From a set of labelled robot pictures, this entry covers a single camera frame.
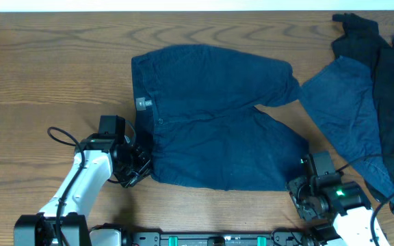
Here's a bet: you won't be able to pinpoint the navy blue shorts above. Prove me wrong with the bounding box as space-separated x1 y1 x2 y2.
131 44 308 191

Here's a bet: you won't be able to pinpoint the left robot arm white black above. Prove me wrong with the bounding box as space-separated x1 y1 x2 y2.
14 134 152 245

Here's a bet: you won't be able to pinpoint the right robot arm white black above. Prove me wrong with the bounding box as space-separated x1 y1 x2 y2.
286 173 390 246

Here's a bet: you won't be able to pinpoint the blue denim garment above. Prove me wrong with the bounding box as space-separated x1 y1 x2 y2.
300 57 394 202

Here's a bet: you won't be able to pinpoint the black garment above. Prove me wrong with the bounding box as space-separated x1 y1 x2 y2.
332 13 394 183

